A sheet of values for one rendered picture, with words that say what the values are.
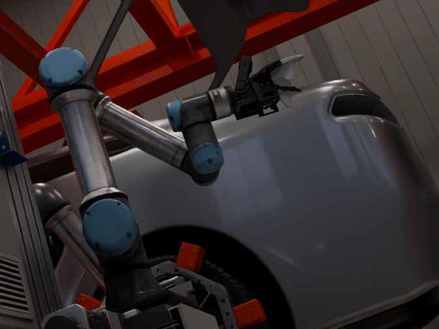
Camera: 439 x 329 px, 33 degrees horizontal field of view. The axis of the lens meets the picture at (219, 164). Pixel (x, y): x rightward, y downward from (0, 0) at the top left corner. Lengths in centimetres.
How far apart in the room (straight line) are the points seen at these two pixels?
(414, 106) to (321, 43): 114
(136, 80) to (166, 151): 366
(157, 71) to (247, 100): 372
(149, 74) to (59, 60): 369
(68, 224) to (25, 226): 41
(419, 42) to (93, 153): 612
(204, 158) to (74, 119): 32
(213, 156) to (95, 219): 31
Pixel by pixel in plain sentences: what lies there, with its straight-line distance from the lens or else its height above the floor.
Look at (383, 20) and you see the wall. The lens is 780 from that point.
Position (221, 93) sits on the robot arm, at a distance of 183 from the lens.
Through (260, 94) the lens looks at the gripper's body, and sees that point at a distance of 182.
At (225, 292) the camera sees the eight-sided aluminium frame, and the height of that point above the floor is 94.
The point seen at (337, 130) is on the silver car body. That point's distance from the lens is 289.
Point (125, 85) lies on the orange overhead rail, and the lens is 558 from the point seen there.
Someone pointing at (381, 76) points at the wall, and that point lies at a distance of 754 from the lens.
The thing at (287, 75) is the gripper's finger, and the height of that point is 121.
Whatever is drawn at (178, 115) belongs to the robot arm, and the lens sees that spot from 180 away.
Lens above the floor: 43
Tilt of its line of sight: 21 degrees up
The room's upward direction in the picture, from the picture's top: 20 degrees counter-clockwise
